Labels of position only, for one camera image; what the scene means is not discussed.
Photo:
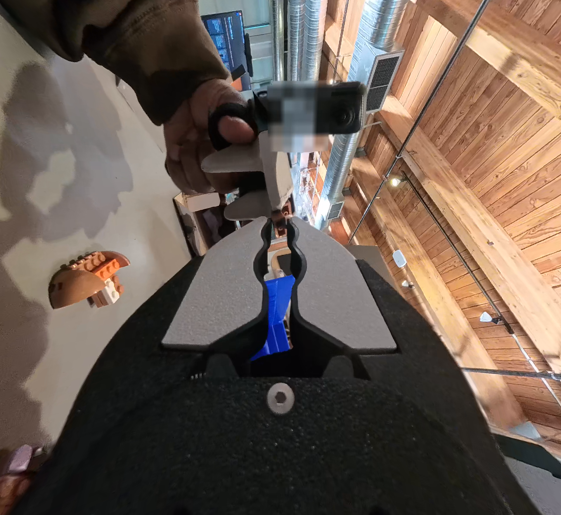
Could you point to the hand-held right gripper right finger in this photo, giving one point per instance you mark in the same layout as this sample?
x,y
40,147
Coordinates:
x,y
337,300

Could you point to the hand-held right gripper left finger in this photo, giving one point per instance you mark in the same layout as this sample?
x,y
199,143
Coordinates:
x,y
219,300

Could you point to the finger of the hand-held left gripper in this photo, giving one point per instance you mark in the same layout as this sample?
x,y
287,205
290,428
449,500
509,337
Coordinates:
x,y
278,178
250,210

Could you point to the blue plastic bin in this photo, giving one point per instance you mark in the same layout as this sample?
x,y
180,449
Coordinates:
x,y
276,305

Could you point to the person's left hand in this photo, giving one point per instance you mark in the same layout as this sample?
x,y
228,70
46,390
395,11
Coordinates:
x,y
188,138

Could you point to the open printed cardboard box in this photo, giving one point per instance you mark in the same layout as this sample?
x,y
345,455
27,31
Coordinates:
x,y
199,202

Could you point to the white ceiling access point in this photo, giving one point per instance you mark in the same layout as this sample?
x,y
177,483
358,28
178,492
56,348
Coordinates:
x,y
399,259

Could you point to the large display screen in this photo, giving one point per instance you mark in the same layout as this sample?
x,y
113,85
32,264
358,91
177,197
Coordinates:
x,y
223,37

